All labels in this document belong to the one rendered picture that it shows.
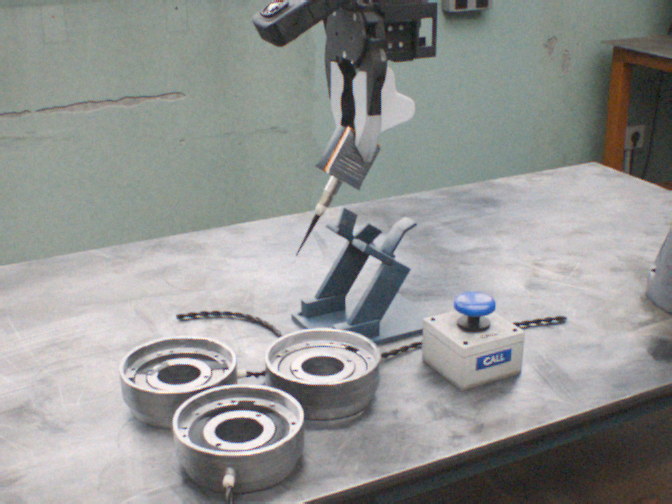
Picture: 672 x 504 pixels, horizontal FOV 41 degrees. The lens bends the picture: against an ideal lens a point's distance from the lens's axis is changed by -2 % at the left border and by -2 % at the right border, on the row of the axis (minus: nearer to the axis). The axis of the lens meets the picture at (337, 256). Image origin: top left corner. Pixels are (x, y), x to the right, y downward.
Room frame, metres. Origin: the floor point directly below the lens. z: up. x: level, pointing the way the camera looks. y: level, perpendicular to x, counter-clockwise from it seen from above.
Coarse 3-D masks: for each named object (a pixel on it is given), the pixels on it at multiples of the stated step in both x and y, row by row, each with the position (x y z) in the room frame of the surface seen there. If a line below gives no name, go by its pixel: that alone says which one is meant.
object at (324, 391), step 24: (288, 336) 0.77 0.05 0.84; (312, 336) 0.78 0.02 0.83; (336, 336) 0.78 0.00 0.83; (360, 336) 0.77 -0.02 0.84; (264, 360) 0.72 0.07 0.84; (312, 360) 0.75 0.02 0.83; (336, 360) 0.75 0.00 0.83; (288, 384) 0.69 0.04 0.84; (312, 384) 0.68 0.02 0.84; (336, 384) 0.68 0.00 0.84; (360, 384) 0.69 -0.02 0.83; (312, 408) 0.68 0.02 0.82; (336, 408) 0.68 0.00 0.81; (360, 408) 0.70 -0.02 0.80
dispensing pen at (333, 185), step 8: (336, 128) 0.88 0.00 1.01; (344, 128) 0.86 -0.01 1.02; (336, 136) 0.87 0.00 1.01; (328, 144) 0.87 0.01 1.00; (336, 144) 0.86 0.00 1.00; (328, 152) 0.86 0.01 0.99; (320, 160) 0.87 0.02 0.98; (328, 160) 0.85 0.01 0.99; (320, 168) 0.86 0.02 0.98; (328, 184) 0.86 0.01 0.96; (336, 184) 0.86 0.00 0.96; (328, 192) 0.85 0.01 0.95; (336, 192) 0.86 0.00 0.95; (320, 200) 0.85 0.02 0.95; (328, 200) 0.85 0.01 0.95; (320, 208) 0.85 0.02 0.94; (320, 216) 0.85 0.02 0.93; (312, 224) 0.85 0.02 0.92; (304, 240) 0.84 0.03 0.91
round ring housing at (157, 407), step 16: (176, 336) 0.77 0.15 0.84; (192, 336) 0.77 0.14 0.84; (144, 352) 0.75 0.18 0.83; (160, 352) 0.76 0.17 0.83; (176, 352) 0.76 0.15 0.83; (192, 352) 0.76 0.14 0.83; (208, 352) 0.76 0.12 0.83; (224, 352) 0.75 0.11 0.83; (128, 368) 0.73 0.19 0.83; (176, 368) 0.74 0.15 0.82; (192, 368) 0.74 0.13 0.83; (208, 368) 0.73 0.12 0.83; (128, 384) 0.68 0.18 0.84; (160, 384) 0.70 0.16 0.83; (176, 384) 0.74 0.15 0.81; (192, 384) 0.70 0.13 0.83; (208, 384) 0.68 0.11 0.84; (224, 384) 0.69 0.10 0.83; (128, 400) 0.68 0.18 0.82; (144, 400) 0.67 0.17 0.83; (160, 400) 0.67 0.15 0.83; (176, 400) 0.67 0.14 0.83; (144, 416) 0.68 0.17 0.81; (160, 416) 0.67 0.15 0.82
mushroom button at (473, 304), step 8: (456, 296) 0.79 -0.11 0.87; (464, 296) 0.78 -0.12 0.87; (472, 296) 0.78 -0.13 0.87; (480, 296) 0.78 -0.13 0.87; (488, 296) 0.78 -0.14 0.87; (456, 304) 0.77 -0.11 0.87; (464, 304) 0.77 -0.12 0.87; (472, 304) 0.77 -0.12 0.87; (480, 304) 0.77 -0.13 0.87; (488, 304) 0.77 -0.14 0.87; (464, 312) 0.76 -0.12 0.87; (472, 312) 0.76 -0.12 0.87; (480, 312) 0.76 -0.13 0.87; (488, 312) 0.76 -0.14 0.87; (472, 320) 0.78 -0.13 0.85
